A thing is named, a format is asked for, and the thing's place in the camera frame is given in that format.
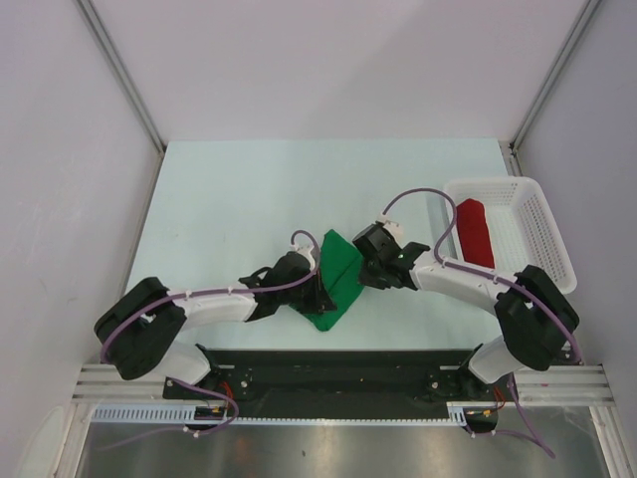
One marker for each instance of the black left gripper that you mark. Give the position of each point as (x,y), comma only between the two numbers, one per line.
(319,300)

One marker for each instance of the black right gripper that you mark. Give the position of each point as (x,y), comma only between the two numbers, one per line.
(374,281)

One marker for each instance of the aluminium rail frame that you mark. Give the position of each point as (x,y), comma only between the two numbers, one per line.
(563,386)

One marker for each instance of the rolled red t shirt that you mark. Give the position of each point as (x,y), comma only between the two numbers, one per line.
(473,234)

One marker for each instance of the white perforated plastic basket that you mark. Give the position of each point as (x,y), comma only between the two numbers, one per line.
(521,226)

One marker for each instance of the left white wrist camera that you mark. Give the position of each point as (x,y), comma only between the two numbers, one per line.
(305,257)

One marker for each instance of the right aluminium corner post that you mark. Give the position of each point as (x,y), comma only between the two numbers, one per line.
(573,38)

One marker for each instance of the aluminium corner post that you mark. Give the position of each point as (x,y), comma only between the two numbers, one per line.
(573,38)
(108,48)

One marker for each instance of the left aluminium corner post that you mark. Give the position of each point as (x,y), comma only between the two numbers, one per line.
(108,48)

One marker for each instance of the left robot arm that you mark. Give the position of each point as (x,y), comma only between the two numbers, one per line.
(139,333)

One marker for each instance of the white slotted cable duct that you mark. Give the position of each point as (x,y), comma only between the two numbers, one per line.
(209,414)

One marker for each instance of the green t shirt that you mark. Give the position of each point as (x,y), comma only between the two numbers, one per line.
(340,264)

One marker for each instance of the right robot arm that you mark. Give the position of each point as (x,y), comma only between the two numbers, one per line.
(535,318)

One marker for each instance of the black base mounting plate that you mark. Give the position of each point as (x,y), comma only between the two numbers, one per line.
(334,380)

